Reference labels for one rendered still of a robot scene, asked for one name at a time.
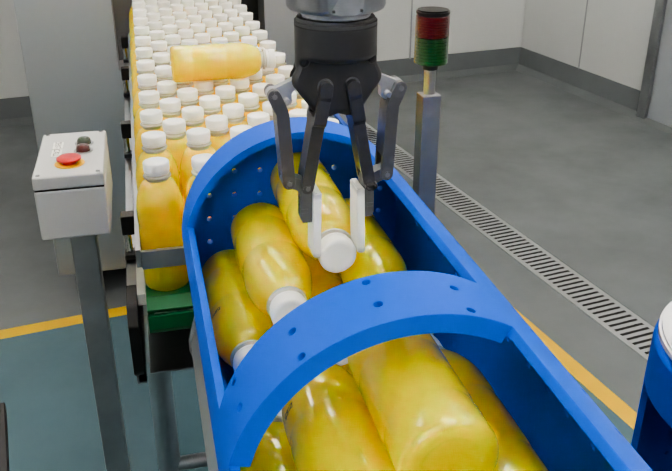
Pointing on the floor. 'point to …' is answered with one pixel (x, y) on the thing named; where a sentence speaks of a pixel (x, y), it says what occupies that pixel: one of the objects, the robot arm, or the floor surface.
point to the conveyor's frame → (156, 356)
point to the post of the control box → (100, 350)
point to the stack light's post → (426, 147)
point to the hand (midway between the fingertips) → (336, 219)
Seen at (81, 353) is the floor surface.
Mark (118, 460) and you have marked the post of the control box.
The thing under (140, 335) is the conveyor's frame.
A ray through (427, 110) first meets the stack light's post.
